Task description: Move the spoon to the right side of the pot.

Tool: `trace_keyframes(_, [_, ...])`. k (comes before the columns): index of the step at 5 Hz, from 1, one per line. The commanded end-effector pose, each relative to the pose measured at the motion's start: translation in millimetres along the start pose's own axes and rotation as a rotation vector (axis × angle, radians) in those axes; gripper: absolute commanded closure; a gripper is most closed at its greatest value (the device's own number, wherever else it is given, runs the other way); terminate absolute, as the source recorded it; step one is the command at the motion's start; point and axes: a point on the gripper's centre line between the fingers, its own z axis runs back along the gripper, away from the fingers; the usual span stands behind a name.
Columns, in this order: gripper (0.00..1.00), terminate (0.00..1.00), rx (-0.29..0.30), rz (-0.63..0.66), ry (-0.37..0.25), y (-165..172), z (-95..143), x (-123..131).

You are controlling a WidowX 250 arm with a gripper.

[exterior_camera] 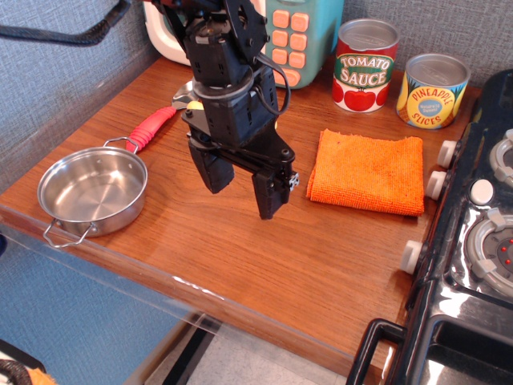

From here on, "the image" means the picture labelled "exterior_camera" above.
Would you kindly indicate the yellow toy banana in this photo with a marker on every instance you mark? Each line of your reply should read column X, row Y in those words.
column 195, row 105

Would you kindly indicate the pineapple slices can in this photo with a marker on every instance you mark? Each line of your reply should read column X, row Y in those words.
column 432, row 90

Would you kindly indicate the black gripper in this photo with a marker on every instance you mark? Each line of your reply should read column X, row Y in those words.
column 236, row 129

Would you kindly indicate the teal toy microwave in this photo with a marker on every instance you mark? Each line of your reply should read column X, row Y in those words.
column 303, row 34

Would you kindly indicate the white stove knob lower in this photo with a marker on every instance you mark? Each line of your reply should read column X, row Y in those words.
column 410, row 256

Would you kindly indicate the red handled metal spoon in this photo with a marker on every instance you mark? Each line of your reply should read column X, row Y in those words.
column 144, row 132

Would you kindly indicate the white stove knob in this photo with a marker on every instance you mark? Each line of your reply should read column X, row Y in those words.
column 435, row 185
column 410, row 256
column 446, row 153

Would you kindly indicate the orange folded cloth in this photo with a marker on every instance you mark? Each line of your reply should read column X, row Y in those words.
column 359, row 172

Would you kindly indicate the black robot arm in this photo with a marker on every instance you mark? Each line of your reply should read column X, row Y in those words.
column 224, row 34

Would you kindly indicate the white stove knob upper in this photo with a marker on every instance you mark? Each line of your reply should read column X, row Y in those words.
column 446, row 153

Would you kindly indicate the white stove knob middle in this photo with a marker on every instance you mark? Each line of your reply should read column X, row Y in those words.
column 435, row 185

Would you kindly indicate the tomato sauce can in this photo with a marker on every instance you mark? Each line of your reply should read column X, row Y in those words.
column 364, row 63

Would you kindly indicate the black toy stove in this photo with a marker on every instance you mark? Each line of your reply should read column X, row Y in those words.
column 459, row 310

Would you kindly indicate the silver metal pan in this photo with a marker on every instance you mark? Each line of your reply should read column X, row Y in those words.
column 93, row 192

